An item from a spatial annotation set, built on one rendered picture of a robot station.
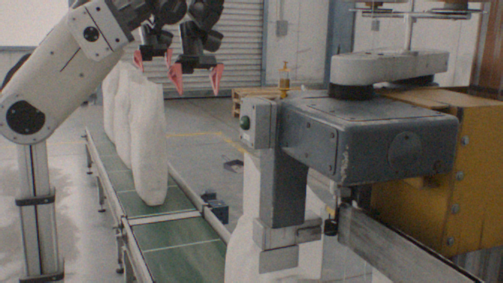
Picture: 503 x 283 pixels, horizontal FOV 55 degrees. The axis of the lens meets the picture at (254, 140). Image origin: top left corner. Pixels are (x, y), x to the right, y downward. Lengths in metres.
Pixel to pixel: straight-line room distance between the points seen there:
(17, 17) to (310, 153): 7.70
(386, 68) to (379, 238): 0.34
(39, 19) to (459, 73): 6.38
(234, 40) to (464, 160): 8.06
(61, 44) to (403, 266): 0.96
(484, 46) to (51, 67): 1.04
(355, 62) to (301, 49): 8.66
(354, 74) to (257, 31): 8.17
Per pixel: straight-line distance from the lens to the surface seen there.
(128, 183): 3.32
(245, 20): 9.00
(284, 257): 1.07
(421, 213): 1.07
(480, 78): 1.21
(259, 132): 0.92
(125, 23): 1.19
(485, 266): 1.29
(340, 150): 0.76
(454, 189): 1.02
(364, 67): 0.96
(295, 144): 0.88
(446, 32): 7.92
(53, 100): 1.41
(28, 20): 8.36
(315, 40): 9.74
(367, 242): 1.00
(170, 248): 2.44
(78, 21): 1.18
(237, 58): 8.98
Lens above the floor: 1.49
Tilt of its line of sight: 15 degrees down
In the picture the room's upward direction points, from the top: 2 degrees clockwise
